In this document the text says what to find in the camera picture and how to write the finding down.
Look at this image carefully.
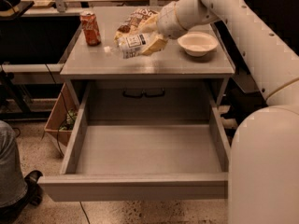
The grey cabinet counter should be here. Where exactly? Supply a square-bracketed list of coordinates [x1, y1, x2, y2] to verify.
[61, 7, 235, 79]

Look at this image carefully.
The black lower drawer handle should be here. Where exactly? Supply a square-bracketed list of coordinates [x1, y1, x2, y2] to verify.
[122, 88, 165, 99]

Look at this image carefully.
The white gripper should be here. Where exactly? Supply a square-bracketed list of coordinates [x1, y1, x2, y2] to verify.
[137, 1, 188, 56]

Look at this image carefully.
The white bowl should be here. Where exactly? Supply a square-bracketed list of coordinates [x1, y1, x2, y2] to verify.
[178, 32, 219, 57]

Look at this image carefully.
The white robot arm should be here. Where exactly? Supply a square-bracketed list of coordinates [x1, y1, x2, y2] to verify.
[150, 0, 299, 224]

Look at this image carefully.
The black floor cable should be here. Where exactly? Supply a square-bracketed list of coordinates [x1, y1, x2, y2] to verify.
[44, 63, 92, 224]

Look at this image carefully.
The black office chair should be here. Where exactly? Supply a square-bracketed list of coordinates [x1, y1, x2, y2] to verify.
[215, 0, 299, 124]

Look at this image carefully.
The person leg in jeans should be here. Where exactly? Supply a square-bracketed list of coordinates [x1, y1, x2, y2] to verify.
[0, 121, 27, 208]

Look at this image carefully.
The clear plastic water bottle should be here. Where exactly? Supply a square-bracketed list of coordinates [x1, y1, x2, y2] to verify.
[104, 34, 150, 59]

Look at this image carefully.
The black shoe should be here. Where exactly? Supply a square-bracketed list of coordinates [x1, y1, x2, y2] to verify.
[24, 170, 43, 206]

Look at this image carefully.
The brown chip bag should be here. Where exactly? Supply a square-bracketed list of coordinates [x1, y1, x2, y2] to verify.
[114, 8, 159, 44]

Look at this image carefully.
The grey open drawer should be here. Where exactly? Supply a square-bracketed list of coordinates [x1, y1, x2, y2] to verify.
[39, 82, 229, 202]

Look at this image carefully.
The cardboard box with items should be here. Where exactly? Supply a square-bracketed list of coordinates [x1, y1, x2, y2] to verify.
[44, 84, 77, 147]

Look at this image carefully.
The red soda can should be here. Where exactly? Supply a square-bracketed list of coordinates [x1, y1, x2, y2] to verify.
[80, 11, 101, 46]

